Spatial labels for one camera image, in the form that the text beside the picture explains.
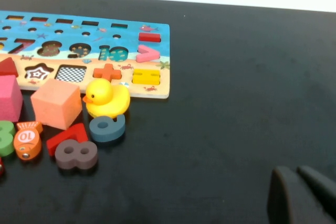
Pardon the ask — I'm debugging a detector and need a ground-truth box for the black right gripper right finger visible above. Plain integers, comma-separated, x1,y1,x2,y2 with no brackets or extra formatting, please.
296,165,336,222

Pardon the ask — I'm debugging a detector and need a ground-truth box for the green number three piece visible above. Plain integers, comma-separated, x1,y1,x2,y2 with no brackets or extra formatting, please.
0,120,16,158

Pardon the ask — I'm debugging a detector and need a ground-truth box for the red triangle piece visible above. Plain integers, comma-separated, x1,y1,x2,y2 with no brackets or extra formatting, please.
0,57,19,78

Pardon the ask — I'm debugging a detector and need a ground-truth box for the wooden number shape puzzle board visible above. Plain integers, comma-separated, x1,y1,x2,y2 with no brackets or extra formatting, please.
0,10,171,100

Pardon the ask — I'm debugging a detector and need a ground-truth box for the pink greater-than sign piece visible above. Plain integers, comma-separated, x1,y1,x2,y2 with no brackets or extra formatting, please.
135,45,161,63

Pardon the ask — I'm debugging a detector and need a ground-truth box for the red minus sign piece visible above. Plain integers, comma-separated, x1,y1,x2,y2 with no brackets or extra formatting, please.
138,32,161,43

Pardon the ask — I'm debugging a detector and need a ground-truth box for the red number seven piece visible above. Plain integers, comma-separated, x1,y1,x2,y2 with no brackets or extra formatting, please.
46,123,89,157

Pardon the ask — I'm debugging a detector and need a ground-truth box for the magenta foam cube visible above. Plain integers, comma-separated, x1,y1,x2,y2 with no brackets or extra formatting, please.
0,74,24,122

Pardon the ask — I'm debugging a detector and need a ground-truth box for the orange plus sign piece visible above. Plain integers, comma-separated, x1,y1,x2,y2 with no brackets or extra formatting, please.
93,63,123,82

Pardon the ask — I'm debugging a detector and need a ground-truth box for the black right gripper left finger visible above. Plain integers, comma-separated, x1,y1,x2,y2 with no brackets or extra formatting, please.
267,166,335,224

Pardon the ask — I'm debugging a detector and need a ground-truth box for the orange wooden fish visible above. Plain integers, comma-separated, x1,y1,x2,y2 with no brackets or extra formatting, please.
13,121,44,161

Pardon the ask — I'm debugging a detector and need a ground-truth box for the yellow equals sign piece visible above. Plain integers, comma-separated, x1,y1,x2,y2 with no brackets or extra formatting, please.
132,68,161,86

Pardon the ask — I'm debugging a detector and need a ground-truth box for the salmon foam cube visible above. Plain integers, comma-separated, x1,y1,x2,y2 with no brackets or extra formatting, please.
30,78,83,131

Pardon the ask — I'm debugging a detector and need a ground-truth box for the yellow rubber duck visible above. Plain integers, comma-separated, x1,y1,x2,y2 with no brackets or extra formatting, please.
82,78,131,119

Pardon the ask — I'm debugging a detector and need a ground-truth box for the slate blue number nine piece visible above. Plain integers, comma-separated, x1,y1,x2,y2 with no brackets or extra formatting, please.
88,113,127,143

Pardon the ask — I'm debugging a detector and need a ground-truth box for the brown number eight piece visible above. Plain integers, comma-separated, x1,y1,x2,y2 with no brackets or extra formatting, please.
54,138,99,170

